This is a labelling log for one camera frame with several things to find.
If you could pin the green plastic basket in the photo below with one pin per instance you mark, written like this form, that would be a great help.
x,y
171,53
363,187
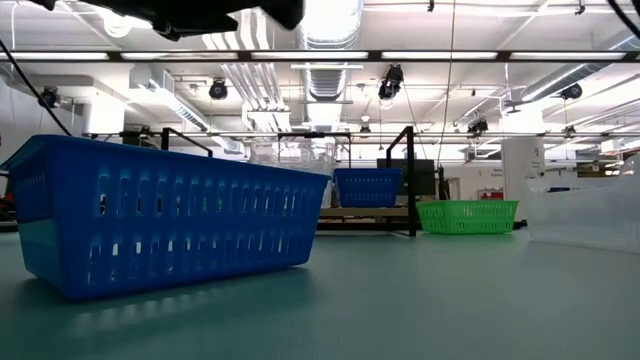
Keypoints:
x,y
467,216

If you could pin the wooden shelf with black frame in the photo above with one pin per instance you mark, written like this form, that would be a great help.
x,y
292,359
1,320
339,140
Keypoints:
x,y
365,212

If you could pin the white column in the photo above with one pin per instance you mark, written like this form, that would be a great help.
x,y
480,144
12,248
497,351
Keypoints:
x,y
522,170

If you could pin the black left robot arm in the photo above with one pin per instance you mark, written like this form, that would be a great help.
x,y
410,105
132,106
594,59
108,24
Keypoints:
x,y
200,15

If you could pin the black aluminium rig frame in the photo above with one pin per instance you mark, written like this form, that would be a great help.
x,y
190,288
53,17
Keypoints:
x,y
245,56

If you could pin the silver spiral air duct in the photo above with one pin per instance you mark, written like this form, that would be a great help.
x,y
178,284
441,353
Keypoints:
x,y
327,50

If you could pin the clear plastic bin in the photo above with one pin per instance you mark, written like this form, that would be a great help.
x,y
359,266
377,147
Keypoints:
x,y
295,160
327,195
585,220

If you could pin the blue plastic basket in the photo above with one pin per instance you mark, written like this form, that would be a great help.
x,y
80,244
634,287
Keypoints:
x,y
367,187
165,240

